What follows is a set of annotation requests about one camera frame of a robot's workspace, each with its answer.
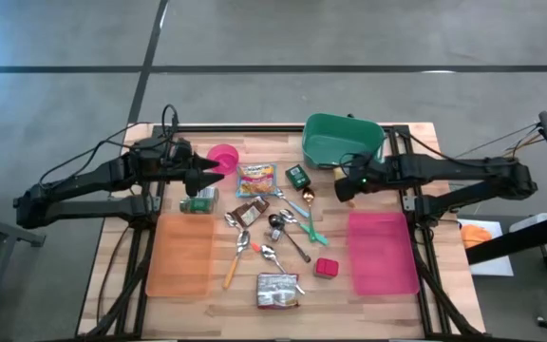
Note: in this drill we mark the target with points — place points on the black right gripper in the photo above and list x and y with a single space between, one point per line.
368 173

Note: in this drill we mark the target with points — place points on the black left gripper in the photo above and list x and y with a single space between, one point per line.
174 164

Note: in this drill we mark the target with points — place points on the glass spice jar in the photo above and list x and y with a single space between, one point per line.
211 194

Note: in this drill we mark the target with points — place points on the green-label herb jar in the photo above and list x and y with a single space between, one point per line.
195 205

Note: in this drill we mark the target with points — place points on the green plastic bin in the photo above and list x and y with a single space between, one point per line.
340 138

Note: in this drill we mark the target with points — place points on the yellow noodle packet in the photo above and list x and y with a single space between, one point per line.
256 180

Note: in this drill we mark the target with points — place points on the pink plastic tray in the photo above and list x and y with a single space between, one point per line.
382 254

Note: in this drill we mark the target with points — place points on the red box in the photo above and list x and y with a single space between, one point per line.
326 268

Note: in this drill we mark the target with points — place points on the orange plastic tray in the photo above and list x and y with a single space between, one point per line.
181 256

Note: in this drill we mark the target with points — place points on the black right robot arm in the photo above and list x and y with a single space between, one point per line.
444 171

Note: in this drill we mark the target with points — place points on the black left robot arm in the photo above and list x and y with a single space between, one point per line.
88 176

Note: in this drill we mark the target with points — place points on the pink plastic bowl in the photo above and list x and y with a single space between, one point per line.
228 159

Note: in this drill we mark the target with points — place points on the small dark green box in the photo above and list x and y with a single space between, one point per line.
297 177

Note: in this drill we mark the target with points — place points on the brown chocolate wrapper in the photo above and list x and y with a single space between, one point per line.
250 214

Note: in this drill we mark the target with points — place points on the black spoon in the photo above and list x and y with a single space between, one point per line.
276 221

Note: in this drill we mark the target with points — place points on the all-silver spoon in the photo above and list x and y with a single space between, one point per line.
268 252

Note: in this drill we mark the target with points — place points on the orange object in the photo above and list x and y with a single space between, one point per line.
475 236

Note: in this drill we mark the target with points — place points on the white paper sheet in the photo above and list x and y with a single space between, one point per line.
492 266

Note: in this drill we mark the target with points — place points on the white container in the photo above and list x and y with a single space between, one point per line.
530 222

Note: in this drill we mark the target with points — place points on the silver corner bracket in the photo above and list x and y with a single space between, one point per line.
155 203
409 203

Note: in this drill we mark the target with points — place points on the black aluminium rig frame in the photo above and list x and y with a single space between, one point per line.
254 128

